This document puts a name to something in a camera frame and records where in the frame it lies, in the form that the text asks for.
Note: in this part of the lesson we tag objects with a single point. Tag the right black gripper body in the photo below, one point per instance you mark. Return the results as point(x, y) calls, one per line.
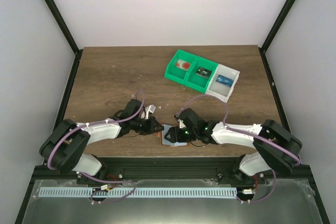
point(187, 137)

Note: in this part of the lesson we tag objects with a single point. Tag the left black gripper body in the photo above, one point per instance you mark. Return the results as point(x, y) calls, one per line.
point(144, 127)

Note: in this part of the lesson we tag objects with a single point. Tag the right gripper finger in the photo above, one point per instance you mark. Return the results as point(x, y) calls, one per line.
point(170, 131)
point(169, 139)

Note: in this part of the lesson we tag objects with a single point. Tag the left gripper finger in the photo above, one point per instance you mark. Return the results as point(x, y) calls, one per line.
point(156, 131)
point(155, 125)

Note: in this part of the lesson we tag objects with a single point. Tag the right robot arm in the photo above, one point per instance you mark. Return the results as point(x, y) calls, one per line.
point(275, 148)

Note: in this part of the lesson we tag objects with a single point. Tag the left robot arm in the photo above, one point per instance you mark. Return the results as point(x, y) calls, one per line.
point(64, 150)

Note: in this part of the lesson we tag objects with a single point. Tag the black card in bin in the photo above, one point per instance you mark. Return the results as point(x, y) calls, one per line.
point(205, 73)

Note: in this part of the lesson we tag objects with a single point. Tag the red white card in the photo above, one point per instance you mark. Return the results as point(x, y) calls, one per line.
point(184, 65)

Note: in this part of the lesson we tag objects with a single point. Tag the blue card in bin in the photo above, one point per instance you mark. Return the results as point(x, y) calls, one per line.
point(224, 80)

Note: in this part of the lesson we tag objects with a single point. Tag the green bin far left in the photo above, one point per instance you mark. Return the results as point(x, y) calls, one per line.
point(178, 75)

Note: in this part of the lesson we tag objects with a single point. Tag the green bin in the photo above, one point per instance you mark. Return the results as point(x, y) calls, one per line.
point(178, 75)
point(199, 83)

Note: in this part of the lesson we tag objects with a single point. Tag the green bin middle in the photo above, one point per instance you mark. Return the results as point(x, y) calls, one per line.
point(199, 83)

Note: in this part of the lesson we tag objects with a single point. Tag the white bin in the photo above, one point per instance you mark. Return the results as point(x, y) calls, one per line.
point(218, 90)

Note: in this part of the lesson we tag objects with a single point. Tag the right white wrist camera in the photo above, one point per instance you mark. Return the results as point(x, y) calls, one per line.
point(180, 122)

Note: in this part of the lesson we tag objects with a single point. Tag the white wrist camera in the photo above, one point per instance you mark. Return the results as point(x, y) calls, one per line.
point(148, 111)
point(180, 122)

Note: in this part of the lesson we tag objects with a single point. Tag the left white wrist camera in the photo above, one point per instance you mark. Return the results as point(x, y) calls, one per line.
point(148, 111)

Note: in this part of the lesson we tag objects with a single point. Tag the black aluminium frame rail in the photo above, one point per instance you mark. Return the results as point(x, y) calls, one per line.
point(223, 170)

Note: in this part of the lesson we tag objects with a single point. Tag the light blue slotted cable duct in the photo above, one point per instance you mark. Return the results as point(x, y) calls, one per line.
point(142, 192)

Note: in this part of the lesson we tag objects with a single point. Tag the left black frame post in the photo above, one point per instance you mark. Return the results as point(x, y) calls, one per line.
point(62, 25)

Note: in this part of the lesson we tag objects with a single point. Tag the black frame post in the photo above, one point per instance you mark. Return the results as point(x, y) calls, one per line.
point(277, 24)
point(62, 25)

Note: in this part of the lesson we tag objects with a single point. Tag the right black frame post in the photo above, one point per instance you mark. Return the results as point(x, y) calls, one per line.
point(277, 24)

